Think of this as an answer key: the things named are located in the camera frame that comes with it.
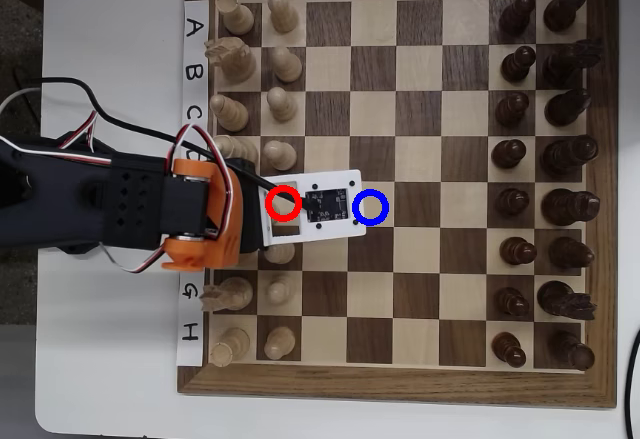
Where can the light wooden queen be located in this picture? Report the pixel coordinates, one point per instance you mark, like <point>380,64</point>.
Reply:
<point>240,148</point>

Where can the dark wooden queen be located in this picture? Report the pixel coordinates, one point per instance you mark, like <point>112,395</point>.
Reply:
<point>567,156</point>

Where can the light wooden rook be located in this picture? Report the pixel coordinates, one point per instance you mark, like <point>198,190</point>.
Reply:
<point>237,16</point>
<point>230,346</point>

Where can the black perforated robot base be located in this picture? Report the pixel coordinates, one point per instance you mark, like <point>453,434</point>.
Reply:
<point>75,248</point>

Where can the dark wooden bishop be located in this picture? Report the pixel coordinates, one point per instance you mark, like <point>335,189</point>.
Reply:
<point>567,108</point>
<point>570,253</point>

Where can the black camera circuit board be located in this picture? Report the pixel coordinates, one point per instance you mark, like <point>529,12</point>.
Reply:
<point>327,204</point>

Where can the dark wooden pawn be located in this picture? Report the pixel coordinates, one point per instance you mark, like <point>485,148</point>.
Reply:
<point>512,303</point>
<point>517,251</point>
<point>512,202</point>
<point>517,14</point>
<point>508,154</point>
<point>517,65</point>
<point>509,349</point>
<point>511,109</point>

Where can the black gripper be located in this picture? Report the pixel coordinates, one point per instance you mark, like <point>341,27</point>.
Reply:
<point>248,239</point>

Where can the wooden chessboard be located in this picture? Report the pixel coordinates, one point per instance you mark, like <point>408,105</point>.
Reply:
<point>375,389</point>

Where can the dark wooden king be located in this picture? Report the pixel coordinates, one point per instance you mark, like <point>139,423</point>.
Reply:
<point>567,206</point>

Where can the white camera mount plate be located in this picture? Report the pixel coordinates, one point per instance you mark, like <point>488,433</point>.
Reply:
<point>335,230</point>

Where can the dark wooden knight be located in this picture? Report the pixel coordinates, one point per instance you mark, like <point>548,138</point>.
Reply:
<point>562,299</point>
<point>565,64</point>

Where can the white paper letter strip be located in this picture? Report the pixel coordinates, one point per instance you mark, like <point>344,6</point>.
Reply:
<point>195,59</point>

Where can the dark wooden rook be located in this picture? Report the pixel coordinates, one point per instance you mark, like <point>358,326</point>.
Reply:
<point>565,9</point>
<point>572,351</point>

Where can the light wooden knight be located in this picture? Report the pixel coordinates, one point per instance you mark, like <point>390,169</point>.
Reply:
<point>232,293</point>
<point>235,61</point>

